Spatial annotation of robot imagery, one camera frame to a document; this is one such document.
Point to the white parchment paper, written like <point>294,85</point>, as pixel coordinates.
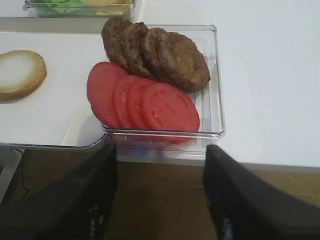
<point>62,87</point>

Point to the yellow cheese slices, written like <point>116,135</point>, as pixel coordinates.
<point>108,7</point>

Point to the brown beef patty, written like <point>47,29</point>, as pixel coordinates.
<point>150,55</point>
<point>111,34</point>
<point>130,42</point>
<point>181,60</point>

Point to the clear patty and tomato container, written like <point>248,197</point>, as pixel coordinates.
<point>208,102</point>

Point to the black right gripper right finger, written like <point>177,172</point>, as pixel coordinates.
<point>244,207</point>

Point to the clear lettuce and cheese container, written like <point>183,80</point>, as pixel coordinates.
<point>87,14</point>

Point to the red tomato slice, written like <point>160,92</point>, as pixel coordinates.
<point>100,86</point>
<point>120,101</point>
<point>134,99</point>
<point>165,107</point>

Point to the green lettuce pile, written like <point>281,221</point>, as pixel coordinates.
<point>58,8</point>

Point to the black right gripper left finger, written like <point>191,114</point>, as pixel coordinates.
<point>76,207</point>

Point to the silver metal tray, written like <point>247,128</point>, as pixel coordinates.
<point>62,140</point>

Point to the toasted bottom bun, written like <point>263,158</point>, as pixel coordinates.
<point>21,73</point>

